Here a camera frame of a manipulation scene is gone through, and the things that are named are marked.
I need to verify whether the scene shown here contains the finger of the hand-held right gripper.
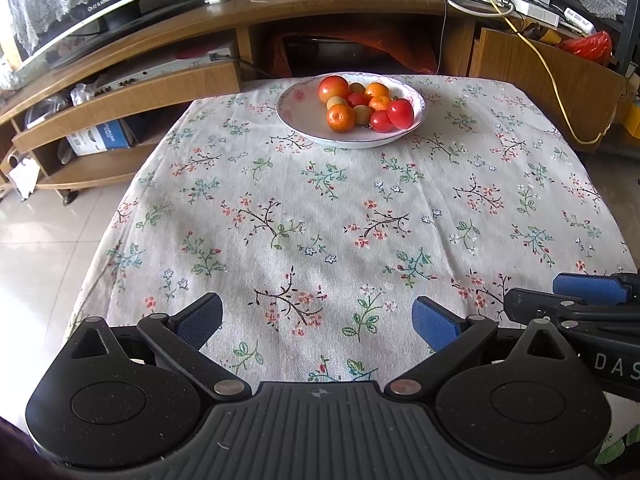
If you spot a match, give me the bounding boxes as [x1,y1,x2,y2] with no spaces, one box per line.
[553,272,640,307]
[504,288,640,335]

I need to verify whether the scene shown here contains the blue and white box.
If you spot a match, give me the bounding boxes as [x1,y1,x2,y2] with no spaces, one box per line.
[66,120,136,157]

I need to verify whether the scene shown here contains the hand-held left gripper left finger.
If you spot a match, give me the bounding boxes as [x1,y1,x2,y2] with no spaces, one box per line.
[70,292,252,402]

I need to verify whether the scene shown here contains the white power strip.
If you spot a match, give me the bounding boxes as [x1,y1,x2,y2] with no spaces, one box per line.
[514,0,561,26]

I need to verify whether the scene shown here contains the floral tablecloth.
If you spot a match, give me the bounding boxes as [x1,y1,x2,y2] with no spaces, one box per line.
[65,74,632,471]

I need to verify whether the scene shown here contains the large red yellow apple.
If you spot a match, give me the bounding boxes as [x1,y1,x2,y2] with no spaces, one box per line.
[318,75,351,104]

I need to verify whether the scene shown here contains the silver media player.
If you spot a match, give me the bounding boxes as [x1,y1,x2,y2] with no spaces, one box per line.
[95,46,234,94]

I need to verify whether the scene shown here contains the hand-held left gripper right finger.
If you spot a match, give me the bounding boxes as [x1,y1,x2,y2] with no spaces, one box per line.
[384,296,581,402]

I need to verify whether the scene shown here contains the yellow cable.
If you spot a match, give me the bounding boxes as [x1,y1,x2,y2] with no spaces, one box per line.
[350,0,608,145]

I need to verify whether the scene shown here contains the white floral porcelain bowl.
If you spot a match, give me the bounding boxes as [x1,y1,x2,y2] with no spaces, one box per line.
[276,74,427,149]

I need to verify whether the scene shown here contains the red plastic bag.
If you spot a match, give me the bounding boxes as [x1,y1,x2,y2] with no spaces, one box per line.
[559,31,612,65]

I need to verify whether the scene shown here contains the wooden TV stand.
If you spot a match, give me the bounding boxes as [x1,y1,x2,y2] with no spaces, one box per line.
[0,0,633,206]

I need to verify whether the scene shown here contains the large orange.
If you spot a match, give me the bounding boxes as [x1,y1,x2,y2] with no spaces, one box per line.
[327,104,356,133]

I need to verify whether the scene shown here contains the clear plastic bag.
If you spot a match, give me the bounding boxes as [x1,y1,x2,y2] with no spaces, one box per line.
[70,82,97,107]

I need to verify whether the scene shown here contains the white router box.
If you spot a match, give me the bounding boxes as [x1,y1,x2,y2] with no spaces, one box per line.
[565,7,598,36]

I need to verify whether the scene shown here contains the white paper sheet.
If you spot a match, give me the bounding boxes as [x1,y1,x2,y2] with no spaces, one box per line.
[9,157,40,200]

